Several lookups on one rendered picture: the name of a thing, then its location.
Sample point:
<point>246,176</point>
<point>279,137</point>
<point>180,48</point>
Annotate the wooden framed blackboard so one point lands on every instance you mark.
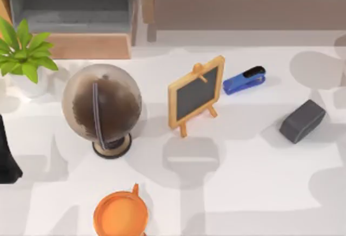
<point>196,95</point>

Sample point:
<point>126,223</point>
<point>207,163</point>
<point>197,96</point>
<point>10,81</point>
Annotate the blue stapler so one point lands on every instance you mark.
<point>240,83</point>

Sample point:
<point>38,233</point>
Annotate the brown globe on stand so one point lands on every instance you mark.
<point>101,103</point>

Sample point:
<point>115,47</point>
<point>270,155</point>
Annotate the pale wooden drawer front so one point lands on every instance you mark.
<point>89,46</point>

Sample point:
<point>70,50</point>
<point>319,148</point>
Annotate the orange cup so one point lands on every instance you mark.
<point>121,214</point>

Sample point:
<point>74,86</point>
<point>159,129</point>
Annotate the wooden open shelf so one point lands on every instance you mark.
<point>243,6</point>

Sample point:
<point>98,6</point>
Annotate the dark grey rounded box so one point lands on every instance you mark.
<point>301,122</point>

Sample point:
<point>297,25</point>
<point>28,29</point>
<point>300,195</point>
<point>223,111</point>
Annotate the pulled-out wooden drawer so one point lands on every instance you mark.
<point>70,8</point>

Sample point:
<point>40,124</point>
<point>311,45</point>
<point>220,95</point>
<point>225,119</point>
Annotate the green plant in white pot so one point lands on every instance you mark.
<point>25,54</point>

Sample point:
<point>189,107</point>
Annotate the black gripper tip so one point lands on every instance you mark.
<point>6,154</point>

